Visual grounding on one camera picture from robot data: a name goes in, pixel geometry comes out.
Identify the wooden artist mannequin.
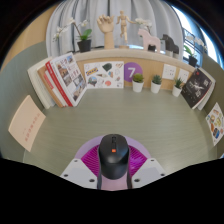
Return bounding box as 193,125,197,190
115,9,137,49

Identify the white picture sticker sheet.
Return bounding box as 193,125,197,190
83,60,125,90

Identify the wooden hand model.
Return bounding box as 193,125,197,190
96,14,116,50

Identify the white orchid plant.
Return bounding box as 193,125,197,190
134,17,154,34

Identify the purple round number sign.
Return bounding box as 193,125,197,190
123,62,144,83

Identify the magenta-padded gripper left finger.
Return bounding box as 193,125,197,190
59,145,103,190

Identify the small plant in white pot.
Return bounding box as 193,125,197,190
131,72,145,93
171,77,184,98
150,74,163,95

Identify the grey curtain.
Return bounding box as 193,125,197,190
45,0,185,61

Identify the black book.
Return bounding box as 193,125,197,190
180,67,213,110

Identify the pink horse figure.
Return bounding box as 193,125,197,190
137,28,161,53

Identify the brown book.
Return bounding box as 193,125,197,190
37,64,64,108

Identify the black horse figure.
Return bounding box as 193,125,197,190
161,33,180,56

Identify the white wall socket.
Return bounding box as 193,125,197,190
177,68,190,84
161,63,178,81

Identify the white orchid in black pot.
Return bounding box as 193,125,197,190
183,34,205,68
52,17,93,54

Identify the thick white book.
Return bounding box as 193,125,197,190
196,74,217,111

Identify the beige card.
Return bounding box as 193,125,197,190
7,94,47,153

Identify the grey-green desk partition panel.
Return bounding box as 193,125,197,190
201,53,224,158
0,41,48,158

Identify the black computer mouse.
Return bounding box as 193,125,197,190
97,133,130,180

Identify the colourful sticker card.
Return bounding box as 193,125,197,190
205,102,224,147

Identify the red and white magazine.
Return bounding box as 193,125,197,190
44,52,88,108

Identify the dark-framed window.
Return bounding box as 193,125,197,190
171,4,218,64

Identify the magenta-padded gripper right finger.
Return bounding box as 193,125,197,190
125,144,168,190

